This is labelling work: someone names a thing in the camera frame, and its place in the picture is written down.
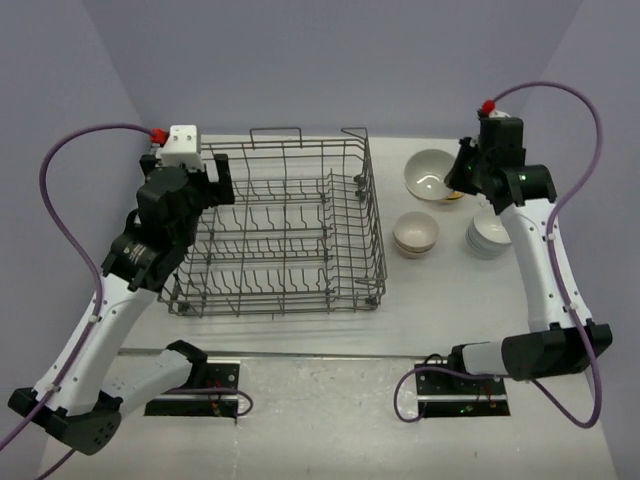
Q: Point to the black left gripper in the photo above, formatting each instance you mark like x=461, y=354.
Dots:
x=219, y=192

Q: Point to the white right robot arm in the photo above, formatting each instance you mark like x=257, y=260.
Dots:
x=561, y=331

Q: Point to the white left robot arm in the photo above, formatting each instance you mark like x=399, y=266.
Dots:
x=74, y=402

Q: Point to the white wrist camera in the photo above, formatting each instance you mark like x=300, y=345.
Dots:
x=488, y=109
x=182, y=148

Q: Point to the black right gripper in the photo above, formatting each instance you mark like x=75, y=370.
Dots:
x=454, y=178

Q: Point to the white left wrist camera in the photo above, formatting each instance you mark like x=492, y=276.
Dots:
x=182, y=148

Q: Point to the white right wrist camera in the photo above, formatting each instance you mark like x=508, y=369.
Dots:
x=488, y=109

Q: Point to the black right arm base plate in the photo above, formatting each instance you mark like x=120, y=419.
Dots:
x=445, y=396

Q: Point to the beige bowl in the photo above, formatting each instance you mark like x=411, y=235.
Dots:
x=412, y=252
x=416, y=229
x=425, y=172

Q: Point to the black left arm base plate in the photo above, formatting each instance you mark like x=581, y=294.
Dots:
x=219, y=375

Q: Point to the grey wire dish rack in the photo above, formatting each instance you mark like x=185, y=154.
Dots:
x=302, y=236

